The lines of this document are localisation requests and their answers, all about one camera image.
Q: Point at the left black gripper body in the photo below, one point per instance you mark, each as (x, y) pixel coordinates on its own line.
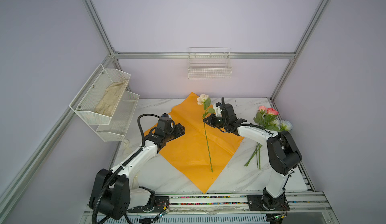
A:
(169, 135)

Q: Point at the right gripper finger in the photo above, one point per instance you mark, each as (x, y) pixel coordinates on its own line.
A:
(211, 121)
(237, 123)

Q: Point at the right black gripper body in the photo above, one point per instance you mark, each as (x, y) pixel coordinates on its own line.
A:
(225, 123)

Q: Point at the pink fake rose spray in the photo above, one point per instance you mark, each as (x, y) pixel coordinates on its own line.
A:
(266, 118)

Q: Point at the orange wrapping paper sheet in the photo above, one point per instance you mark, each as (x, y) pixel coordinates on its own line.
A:
(196, 162)

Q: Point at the white fake rose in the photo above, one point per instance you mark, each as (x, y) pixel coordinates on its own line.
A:
(285, 125)

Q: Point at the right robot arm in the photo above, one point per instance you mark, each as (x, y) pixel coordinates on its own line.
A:
(283, 153)

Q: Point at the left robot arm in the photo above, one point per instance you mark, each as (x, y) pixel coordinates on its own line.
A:
(114, 192)

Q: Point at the lower white mesh shelf basket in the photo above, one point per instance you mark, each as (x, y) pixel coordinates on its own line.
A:
(117, 129)

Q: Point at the white mesh shelf basket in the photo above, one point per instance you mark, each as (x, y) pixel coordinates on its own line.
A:
(84, 106)
(117, 129)

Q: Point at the beige cloth in basket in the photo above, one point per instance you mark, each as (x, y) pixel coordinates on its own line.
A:
(110, 99)

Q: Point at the upper white mesh shelf basket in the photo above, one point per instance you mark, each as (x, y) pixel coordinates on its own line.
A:
(84, 106)

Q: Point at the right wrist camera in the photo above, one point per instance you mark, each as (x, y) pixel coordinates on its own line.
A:
(218, 109)

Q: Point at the white wire wall basket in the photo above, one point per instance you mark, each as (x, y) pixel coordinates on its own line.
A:
(209, 63)

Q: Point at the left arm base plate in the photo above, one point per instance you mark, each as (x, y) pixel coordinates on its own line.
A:
(156, 204)

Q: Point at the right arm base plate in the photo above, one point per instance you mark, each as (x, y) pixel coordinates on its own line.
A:
(267, 203)

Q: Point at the aluminium rail front frame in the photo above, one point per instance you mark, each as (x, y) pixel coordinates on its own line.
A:
(240, 208)

